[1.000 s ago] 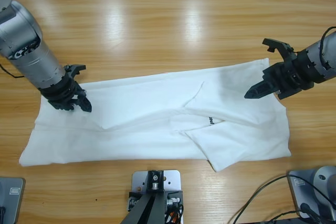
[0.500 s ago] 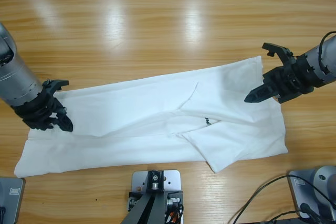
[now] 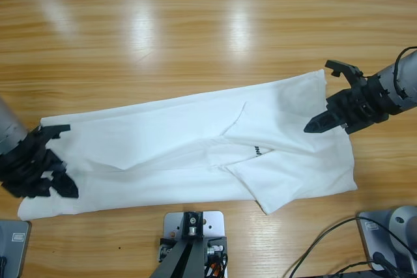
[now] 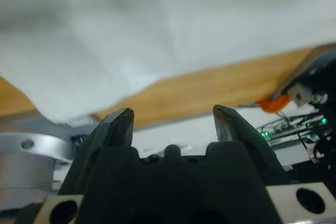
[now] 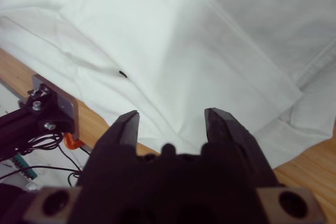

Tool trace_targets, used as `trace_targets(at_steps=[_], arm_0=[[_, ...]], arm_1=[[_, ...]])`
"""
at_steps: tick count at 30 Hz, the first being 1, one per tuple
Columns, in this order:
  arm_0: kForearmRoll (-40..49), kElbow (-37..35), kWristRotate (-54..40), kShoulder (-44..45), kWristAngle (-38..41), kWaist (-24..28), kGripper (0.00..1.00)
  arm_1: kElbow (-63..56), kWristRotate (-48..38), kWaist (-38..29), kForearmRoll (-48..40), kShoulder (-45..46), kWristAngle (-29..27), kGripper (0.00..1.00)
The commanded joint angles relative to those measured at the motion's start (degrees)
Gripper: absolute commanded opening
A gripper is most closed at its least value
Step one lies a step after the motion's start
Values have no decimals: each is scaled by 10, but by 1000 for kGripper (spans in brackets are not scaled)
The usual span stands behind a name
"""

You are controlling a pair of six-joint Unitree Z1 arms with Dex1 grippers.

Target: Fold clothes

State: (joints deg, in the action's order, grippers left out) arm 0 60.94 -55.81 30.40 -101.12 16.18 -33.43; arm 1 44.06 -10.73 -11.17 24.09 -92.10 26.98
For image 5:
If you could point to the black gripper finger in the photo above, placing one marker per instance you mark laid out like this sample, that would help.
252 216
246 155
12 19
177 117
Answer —
123 132
225 132

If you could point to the orange plastic clamp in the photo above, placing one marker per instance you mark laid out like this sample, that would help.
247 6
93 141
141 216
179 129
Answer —
71 141

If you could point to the green terminal strip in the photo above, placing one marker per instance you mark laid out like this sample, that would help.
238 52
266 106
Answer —
25 167

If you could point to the white t-shirt with black logo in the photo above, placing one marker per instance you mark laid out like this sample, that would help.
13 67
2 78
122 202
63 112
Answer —
157 24

